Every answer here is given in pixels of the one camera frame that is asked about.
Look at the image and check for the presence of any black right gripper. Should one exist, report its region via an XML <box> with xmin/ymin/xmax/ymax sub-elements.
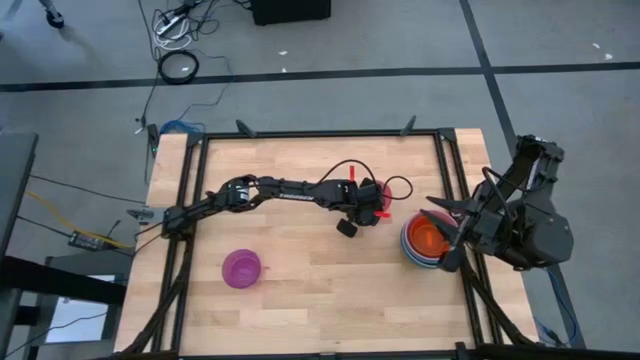
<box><xmin>419</xmin><ymin>182</ymin><xmax>506</xmax><ymax>251</ymax></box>

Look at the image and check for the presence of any small orange bowl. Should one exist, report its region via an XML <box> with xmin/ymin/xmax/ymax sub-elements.
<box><xmin>407</xmin><ymin>215</ymin><xmax>451</xmax><ymax>261</ymax></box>

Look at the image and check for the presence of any large light blue translucent bowl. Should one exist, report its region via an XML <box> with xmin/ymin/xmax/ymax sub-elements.
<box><xmin>399</xmin><ymin>209</ymin><xmax>459</xmax><ymax>270</ymax></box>

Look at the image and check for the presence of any small purple bowl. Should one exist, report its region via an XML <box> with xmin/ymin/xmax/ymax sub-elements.
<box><xmin>221</xmin><ymin>248</ymin><xmax>264</xmax><ymax>290</ymax></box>

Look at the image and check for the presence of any black box on floor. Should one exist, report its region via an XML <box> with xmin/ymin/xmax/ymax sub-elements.
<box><xmin>249</xmin><ymin>0</ymin><xmax>334</xmax><ymax>26</ymax></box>

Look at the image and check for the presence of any power strip with plugs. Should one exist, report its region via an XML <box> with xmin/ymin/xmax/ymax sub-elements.
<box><xmin>154</xmin><ymin>13</ymin><xmax>189</xmax><ymax>36</ymax></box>

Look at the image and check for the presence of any small black electronics box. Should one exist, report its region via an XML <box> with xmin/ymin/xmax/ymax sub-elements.
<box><xmin>67</xmin><ymin>230</ymin><xmax>109</xmax><ymax>253</ymax></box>

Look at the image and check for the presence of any white panel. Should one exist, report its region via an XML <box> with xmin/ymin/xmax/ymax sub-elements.
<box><xmin>44</xmin><ymin>297</ymin><xmax>119</xmax><ymax>346</ymax></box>

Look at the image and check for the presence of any black side beam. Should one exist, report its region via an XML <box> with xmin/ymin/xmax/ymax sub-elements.
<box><xmin>0</xmin><ymin>254</ymin><xmax>129</xmax><ymax>306</ymax></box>

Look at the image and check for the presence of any dark grey side table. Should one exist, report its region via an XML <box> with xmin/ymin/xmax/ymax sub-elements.
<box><xmin>0</xmin><ymin>130</ymin><xmax>41</xmax><ymax>261</ymax></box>

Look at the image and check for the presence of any person's shoe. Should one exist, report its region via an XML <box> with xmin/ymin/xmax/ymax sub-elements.
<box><xmin>45</xmin><ymin>7</ymin><xmax>67</xmax><ymax>30</ymax></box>

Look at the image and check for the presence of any black aluminium table frame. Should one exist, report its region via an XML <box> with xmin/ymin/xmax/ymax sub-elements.
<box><xmin>117</xmin><ymin>115</ymin><xmax>541</xmax><ymax>360</ymax></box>

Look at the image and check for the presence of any thin blue floor cable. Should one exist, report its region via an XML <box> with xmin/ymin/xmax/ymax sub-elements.
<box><xmin>532</xmin><ymin>267</ymin><xmax>581</xmax><ymax>349</ymax></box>

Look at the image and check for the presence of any blue cable bundle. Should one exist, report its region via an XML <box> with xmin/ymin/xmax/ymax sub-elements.
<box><xmin>159</xmin><ymin>118</ymin><xmax>207</xmax><ymax>136</ymax></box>

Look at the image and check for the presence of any grey metal bracket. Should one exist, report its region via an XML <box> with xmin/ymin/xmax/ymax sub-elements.
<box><xmin>125</xmin><ymin>207</ymin><xmax>166</xmax><ymax>224</ymax></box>

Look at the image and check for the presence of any long black floor cable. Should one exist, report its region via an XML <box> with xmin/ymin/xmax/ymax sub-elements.
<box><xmin>134</xmin><ymin>49</ymin><xmax>236</xmax><ymax>131</ymax></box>

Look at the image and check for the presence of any black coiled cable ring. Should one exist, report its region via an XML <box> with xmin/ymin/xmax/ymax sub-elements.
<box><xmin>157</xmin><ymin>49</ymin><xmax>201</xmax><ymax>85</ymax></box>

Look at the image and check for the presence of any white coiled cable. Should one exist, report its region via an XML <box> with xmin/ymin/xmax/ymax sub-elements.
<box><xmin>152</xmin><ymin>17</ymin><xmax>194</xmax><ymax>51</ymax></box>

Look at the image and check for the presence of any yellow cable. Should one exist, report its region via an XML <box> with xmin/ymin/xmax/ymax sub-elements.
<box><xmin>27</xmin><ymin>191</ymin><xmax>134</xmax><ymax>250</ymax></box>

